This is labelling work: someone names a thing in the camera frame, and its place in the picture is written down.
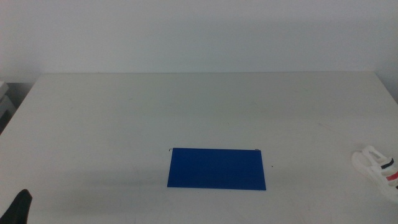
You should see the white sandal with coloured straps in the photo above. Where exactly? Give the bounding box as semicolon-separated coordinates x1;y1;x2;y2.
351;145;398;205

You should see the blue rectangular mat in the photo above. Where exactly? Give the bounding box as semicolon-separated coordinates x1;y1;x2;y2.
167;147;267;191

